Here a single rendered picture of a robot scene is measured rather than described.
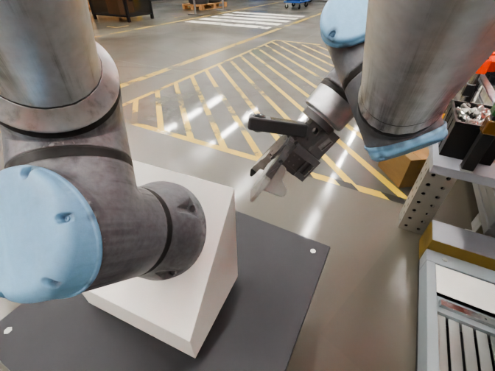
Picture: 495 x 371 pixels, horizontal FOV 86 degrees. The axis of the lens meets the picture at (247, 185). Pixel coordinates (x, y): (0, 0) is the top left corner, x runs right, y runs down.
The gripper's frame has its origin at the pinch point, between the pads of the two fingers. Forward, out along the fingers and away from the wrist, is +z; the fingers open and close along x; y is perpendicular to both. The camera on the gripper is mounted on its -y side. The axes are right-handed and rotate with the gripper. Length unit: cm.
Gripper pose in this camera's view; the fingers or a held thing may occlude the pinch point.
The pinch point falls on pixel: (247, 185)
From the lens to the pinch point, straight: 57.1
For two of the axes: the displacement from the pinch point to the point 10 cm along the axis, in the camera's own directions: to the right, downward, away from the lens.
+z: -6.3, 7.2, 2.9
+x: 0.1, -3.6, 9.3
